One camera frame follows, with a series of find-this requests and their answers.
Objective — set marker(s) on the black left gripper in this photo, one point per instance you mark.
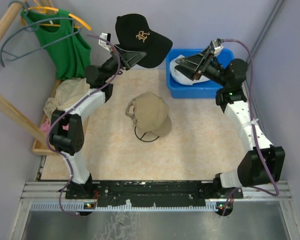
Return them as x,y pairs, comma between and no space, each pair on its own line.
128,58

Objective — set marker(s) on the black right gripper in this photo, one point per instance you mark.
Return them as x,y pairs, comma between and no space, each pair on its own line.
202,60

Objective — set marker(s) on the white cap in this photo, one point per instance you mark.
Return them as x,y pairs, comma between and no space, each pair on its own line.
180,77

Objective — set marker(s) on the blue plastic bin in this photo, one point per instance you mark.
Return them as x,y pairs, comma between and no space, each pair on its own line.
203,90

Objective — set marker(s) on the black beanie hat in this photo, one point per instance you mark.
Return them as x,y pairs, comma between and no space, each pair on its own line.
134,34

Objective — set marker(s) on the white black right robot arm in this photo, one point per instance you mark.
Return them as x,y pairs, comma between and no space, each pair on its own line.
263,162

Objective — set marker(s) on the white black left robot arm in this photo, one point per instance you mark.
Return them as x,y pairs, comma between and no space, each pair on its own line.
66,133

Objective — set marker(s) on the green tank top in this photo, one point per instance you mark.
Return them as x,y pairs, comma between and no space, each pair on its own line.
70,56

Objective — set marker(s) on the beige cloth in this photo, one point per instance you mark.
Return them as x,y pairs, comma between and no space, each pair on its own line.
69,92

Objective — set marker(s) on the yellow clothes hanger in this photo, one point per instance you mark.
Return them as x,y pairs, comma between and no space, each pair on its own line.
76,21

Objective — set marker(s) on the grey blue clothes hanger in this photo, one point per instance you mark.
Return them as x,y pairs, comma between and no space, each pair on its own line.
22,42

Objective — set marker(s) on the pink cloth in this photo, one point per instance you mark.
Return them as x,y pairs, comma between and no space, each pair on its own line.
45,126

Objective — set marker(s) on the wooden tray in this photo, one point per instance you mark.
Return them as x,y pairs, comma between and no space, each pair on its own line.
41,149

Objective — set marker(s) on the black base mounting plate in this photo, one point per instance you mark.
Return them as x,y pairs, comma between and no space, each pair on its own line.
144,194

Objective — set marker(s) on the wooden clothes rack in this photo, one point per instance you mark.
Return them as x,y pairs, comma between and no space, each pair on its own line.
25,83

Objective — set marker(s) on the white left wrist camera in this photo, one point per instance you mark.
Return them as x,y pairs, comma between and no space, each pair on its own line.
104,38

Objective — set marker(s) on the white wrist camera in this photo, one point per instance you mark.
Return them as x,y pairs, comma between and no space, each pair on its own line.
216,46
104,38

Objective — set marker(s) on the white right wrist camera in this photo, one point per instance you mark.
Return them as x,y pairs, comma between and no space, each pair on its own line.
216,46

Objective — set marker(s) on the black wire hat stand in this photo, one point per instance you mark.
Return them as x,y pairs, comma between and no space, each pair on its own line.
145,136

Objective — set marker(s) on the aluminium frame rail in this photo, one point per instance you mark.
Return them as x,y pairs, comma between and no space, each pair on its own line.
50,195

